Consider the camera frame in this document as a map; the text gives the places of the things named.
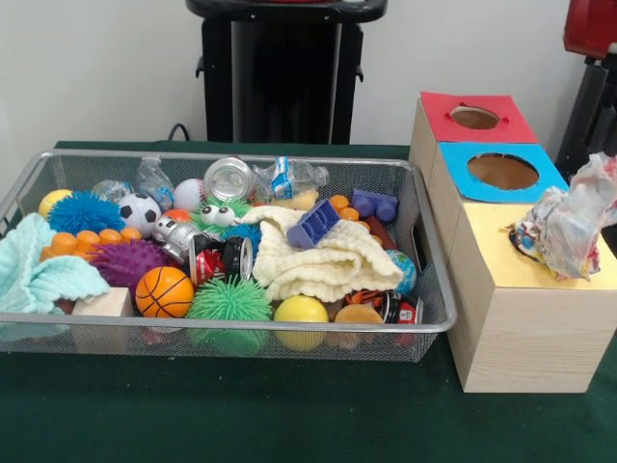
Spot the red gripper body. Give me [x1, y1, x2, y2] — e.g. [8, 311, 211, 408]
[562, 0, 617, 62]

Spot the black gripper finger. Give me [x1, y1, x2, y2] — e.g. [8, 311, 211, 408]
[584, 57, 610, 156]

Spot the pale printed cloth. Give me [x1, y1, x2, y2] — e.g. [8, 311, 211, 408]
[518, 152, 617, 282]

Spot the wooden box with three holes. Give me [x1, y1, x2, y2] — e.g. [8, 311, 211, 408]
[408, 91, 617, 394]

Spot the silver mesh bin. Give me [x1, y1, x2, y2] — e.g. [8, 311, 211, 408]
[0, 149, 458, 364]

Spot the blue globe ball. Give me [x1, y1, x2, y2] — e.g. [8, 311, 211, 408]
[385, 250, 418, 296]

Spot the purple toy block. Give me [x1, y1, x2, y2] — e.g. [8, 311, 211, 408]
[286, 198, 341, 250]

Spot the cream knitted cloth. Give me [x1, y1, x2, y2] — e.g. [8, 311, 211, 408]
[240, 204, 405, 303]

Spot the smooth yellow ball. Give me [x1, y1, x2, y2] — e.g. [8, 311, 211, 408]
[273, 294, 331, 352]

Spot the green spiky rubber ball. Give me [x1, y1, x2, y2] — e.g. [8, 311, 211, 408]
[186, 277, 274, 322]

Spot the dark green tablecloth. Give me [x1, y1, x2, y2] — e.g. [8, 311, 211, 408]
[0, 139, 617, 463]

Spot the small soccer ball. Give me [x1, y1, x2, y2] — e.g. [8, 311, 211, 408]
[118, 192, 163, 227]

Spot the orange toy basketball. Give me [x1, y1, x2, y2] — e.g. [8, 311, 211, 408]
[135, 265, 196, 319]

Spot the purple spiky ball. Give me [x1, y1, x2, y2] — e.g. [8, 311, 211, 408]
[89, 239, 170, 288]

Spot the blue spiky rubber ball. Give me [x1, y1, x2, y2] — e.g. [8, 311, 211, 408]
[46, 190, 126, 235]

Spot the mint green cloth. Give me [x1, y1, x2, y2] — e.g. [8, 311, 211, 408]
[0, 211, 111, 314]

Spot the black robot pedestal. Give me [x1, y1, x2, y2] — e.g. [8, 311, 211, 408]
[185, 0, 389, 145]

